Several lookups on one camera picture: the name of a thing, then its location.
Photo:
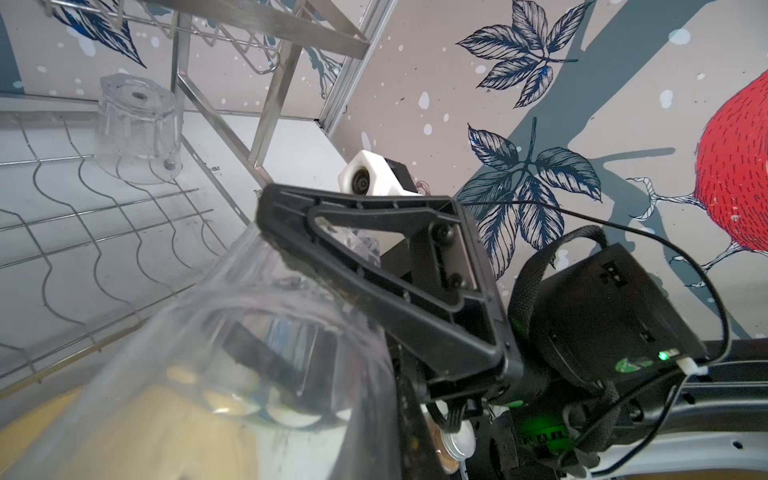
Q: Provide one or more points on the yellow cream plate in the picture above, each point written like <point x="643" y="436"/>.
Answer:
<point x="159" y="434"/>

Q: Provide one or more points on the chrome two-tier dish rack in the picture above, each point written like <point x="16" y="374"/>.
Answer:
<point x="87" y="258"/>

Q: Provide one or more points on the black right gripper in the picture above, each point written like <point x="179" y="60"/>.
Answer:
<point x="435" y="293"/>

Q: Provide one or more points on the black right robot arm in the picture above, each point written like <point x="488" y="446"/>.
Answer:
<point x="573" y="377"/>

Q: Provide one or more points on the clear drinking glass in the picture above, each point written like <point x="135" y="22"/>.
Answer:
<point x="304" y="370"/>
<point x="138" y="130"/>

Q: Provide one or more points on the silver lid spice jar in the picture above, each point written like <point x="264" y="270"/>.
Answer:
<point x="452" y="449"/>

